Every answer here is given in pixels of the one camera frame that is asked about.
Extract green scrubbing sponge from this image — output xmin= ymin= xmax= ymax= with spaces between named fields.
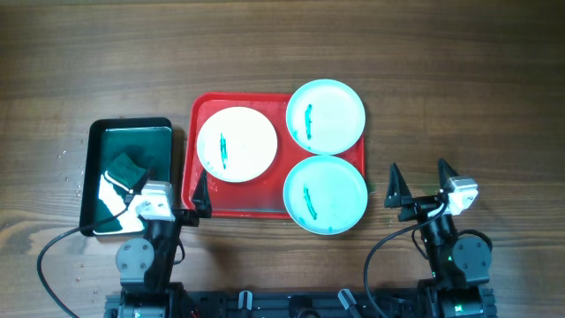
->
xmin=104 ymin=153 xmax=147 ymax=188

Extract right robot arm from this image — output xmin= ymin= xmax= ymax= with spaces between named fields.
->
xmin=384 ymin=158 xmax=493 ymax=317

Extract light blue plate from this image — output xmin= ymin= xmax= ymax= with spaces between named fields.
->
xmin=282 ymin=155 xmax=368 ymax=235
xmin=285 ymin=79 xmax=366 ymax=155

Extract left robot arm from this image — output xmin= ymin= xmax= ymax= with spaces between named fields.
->
xmin=104 ymin=171 xmax=212 ymax=318

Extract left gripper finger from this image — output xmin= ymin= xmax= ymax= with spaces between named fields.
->
xmin=191 ymin=170 xmax=212 ymax=218
xmin=124 ymin=169 xmax=153 ymax=204

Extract white round plate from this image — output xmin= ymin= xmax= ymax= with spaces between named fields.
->
xmin=196 ymin=107 xmax=278 ymax=183

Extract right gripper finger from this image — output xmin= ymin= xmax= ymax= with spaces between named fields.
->
xmin=438 ymin=158 xmax=458 ymax=191
xmin=384 ymin=163 xmax=412 ymax=208

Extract black water tray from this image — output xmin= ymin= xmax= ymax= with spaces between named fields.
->
xmin=79 ymin=117 xmax=173 ymax=237

